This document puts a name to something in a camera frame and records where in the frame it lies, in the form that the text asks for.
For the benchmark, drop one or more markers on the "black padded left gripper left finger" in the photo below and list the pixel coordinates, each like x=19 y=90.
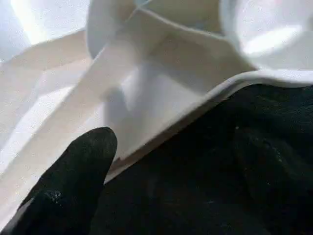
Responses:
x=68 y=191

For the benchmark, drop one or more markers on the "black mat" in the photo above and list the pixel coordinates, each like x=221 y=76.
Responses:
x=195 y=161

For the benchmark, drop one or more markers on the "white plastic table top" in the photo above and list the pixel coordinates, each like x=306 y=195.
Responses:
x=146 y=73

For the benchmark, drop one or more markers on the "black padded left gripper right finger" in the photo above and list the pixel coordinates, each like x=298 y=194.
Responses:
x=279 y=186

